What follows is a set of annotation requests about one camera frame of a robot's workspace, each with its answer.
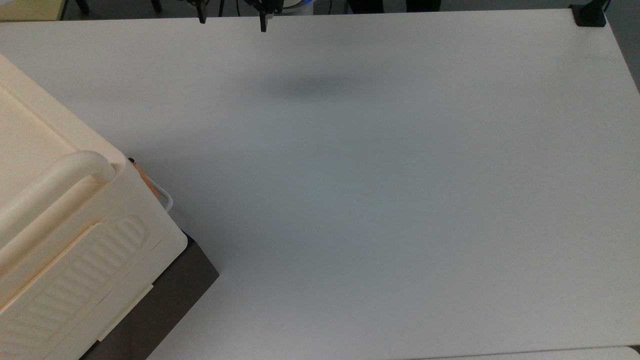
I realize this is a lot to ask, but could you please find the black table clamp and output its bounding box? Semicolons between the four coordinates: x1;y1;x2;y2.
569;0;612;28

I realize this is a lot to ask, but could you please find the white wire loop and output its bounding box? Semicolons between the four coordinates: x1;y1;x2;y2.
148;178;175;212

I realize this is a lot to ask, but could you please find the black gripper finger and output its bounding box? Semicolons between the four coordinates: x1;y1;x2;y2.
187;0;209;25
243;0;284;33

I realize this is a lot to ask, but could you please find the dark brown base block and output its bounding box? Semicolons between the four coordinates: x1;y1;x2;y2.
77;231;220;360

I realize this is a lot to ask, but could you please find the yellow side table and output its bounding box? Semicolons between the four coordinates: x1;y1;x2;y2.
0;0;69;22

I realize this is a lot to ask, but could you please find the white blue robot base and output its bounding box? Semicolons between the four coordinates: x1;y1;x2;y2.
281;0;317;16

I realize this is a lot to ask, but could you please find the cream plastic cabinet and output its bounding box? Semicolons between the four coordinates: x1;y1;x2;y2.
0;52;189;360

